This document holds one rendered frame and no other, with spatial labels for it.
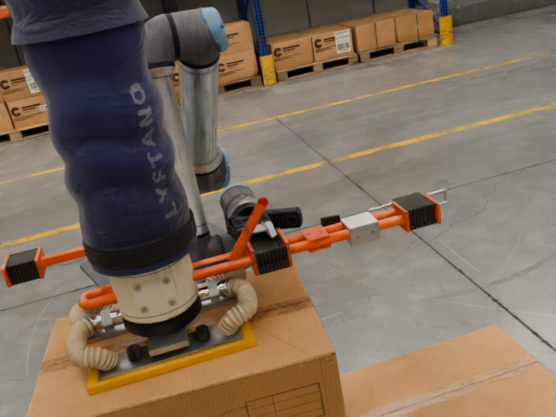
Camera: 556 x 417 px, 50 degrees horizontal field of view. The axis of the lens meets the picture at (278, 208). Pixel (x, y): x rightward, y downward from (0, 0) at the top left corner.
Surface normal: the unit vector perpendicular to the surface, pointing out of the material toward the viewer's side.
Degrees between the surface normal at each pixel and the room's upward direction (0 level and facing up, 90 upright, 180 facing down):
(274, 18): 90
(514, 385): 0
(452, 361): 0
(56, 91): 78
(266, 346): 0
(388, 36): 92
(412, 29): 90
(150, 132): 110
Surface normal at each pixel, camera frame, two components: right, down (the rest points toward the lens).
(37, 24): -0.26, 0.14
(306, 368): 0.18, 0.36
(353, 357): -0.17, -0.91
